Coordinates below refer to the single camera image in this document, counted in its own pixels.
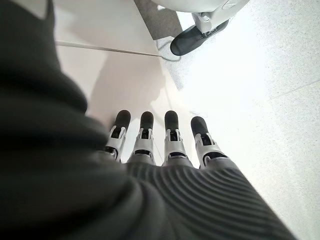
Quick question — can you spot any black left robot foot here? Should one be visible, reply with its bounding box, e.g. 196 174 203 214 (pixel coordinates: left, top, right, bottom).
170 19 230 57

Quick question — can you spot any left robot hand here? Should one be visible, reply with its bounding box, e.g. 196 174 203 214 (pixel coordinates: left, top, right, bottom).
0 0 299 240

